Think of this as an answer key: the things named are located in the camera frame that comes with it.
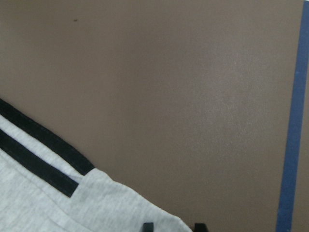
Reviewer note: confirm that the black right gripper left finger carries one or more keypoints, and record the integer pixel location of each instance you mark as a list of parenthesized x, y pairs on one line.
[(148, 227)]

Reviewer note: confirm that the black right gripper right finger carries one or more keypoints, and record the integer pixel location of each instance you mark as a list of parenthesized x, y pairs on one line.
[(200, 227)]

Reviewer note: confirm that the grey cartoon print t-shirt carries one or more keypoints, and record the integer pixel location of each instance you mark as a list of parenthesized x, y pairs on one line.
[(46, 185)]

